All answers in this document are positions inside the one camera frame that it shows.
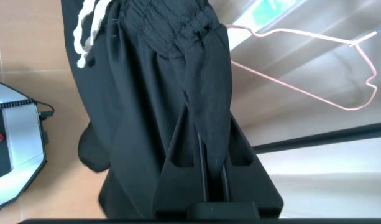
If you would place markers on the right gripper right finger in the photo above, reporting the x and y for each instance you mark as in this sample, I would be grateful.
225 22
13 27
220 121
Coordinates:
252 186

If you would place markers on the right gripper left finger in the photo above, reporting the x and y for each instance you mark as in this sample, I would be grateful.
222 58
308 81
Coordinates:
177 186

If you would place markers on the black shorts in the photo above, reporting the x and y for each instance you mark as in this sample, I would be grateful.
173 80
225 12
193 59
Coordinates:
140 93

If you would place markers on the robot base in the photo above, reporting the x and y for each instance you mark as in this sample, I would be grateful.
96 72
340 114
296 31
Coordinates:
19 140

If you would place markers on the black clothes rack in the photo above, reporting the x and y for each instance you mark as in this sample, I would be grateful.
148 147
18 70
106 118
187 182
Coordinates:
333 137

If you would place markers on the pink clothes hanger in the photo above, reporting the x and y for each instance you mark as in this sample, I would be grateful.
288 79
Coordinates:
302 91

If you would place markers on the beige curtain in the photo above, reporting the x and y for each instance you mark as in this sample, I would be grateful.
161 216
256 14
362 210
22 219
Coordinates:
227 7
302 62

